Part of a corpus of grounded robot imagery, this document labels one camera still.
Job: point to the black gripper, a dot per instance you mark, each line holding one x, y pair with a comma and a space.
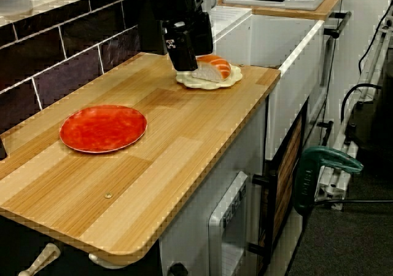
178, 11

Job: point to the salmon sushi toy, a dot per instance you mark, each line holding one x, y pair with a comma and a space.
215, 70

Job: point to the white toy sink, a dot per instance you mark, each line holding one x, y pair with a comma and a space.
233, 39

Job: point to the cream scalloped plate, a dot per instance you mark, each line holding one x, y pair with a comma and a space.
199, 84

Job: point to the black upright panel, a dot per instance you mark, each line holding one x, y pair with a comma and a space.
147, 30
2, 148

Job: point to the red round plate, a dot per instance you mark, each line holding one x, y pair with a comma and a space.
101, 128

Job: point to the wooden oven door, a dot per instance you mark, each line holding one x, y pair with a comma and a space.
285, 171

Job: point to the green clamp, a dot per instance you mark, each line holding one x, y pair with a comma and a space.
307, 177

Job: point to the black round knob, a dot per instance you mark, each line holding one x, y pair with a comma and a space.
178, 270

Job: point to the white hook under counter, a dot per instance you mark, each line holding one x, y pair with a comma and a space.
98, 259

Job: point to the aluminium frame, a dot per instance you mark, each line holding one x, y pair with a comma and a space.
340, 140

